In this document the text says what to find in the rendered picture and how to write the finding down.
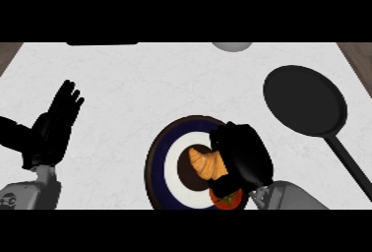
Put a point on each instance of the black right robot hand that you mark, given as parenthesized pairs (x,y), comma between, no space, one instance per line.
(244,154)

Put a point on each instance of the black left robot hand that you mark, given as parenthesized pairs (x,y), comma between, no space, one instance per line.
(51,128)

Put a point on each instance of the orange croissant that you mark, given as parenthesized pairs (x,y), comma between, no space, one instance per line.
(207,164)

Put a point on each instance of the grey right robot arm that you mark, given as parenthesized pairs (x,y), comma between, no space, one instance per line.
(285,197)

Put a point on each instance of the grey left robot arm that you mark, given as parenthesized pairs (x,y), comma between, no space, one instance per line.
(34,192)

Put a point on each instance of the blue and white plate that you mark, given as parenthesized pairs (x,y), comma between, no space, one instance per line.
(179,170)

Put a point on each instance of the black frying pan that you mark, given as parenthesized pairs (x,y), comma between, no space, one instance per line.
(310,108)

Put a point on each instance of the red tomato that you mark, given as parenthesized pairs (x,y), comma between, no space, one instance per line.
(228,201)

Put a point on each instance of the grey round object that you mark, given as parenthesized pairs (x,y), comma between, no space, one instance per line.
(232,46)

